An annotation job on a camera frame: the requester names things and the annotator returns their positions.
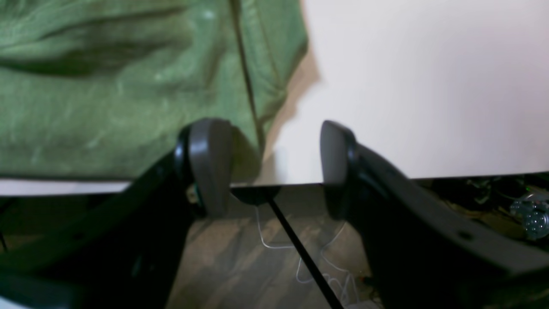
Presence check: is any green t-shirt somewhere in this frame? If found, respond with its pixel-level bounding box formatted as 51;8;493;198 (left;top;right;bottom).
0;0;308;182

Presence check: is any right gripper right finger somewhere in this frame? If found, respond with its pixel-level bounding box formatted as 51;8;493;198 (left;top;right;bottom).
320;121;549;309

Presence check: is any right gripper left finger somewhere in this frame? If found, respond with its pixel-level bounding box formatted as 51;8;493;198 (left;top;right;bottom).
1;118;232;309

